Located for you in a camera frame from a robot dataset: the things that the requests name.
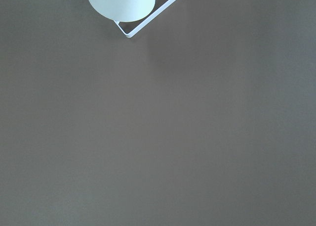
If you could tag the white cup in rack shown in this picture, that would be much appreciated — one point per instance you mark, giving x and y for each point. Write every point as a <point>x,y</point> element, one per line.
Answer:
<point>123,10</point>

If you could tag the white wire cup rack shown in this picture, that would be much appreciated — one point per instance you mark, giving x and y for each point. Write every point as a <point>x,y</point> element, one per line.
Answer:
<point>130,29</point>

